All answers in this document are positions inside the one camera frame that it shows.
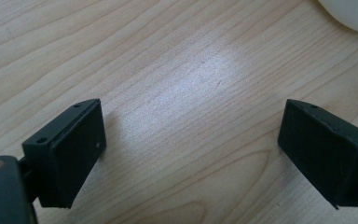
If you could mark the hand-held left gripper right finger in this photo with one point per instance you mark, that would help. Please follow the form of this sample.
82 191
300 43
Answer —
326 152

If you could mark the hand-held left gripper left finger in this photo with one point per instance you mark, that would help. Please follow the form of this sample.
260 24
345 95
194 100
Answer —
68 155

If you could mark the white plastic basket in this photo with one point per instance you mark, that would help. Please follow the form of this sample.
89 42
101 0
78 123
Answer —
354 14

